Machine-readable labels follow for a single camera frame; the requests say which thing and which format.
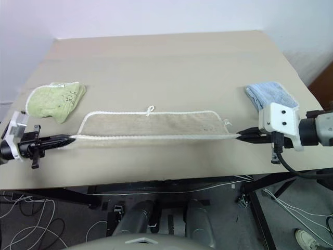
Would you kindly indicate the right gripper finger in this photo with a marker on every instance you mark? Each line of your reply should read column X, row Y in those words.
column 256, row 139
column 251, row 131

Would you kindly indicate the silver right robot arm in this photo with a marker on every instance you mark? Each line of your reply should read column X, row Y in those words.
column 321, row 129

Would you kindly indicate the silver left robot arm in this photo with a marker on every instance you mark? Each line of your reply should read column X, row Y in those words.
column 6, row 152

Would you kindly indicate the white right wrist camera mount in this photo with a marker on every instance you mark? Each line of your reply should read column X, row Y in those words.
column 281, row 117

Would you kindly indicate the grey curved robot torso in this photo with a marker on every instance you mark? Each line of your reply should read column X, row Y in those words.
column 140, row 243

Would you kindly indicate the dark grey rounded shape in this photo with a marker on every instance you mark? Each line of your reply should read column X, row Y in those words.
column 199, row 221
column 135, row 218

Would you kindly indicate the blue folded towel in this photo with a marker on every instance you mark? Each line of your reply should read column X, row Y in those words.
column 273, row 93

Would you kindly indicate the beige towel with white trim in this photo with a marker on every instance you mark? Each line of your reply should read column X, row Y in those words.
column 156, row 127

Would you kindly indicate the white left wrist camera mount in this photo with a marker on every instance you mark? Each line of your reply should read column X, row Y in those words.
column 15, row 130

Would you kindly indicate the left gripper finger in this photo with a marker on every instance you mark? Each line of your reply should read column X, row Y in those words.
column 59, row 138
column 58, row 145

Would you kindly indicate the brown wooden panel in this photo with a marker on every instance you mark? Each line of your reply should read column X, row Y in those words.
column 323, row 86

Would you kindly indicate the black metal table frame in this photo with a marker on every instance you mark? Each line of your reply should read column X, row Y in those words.
column 260, row 208

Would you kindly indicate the white sneaker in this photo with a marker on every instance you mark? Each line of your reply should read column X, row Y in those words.
column 305, row 238

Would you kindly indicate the green folded towel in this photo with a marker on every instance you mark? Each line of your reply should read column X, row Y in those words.
column 49, row 104

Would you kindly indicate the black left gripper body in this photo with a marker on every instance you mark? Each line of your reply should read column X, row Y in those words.
column 28, row 147

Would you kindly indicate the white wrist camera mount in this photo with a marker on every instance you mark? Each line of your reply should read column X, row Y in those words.
column 281, row 117
column 15, row 130

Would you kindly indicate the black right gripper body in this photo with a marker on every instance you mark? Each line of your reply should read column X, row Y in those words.
column 275, row 159

